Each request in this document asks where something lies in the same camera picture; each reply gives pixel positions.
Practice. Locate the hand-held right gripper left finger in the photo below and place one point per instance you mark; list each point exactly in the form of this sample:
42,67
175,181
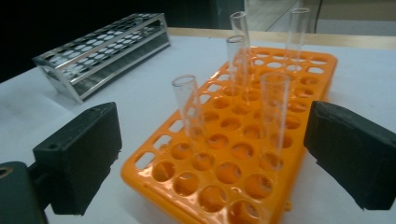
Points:
81,155

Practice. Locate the clear test tube rack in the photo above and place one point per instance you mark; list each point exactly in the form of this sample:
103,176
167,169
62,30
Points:
102,77

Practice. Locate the white board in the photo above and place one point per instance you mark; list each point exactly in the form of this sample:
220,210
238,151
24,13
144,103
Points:
140,81

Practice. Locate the wooden table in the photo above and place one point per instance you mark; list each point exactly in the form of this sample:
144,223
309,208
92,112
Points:
342,40

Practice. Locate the clear glass test tube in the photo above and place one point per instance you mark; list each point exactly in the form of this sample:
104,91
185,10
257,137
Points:
237,62
297,34
188,105
240,26
275,118

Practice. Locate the dark cabinet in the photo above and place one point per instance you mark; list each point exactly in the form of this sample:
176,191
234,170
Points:
229,14

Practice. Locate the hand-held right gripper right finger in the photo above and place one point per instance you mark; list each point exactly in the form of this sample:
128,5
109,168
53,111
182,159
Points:
355,155

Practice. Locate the orange plastic test tube rack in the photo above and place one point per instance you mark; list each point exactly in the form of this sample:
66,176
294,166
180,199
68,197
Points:
134,179

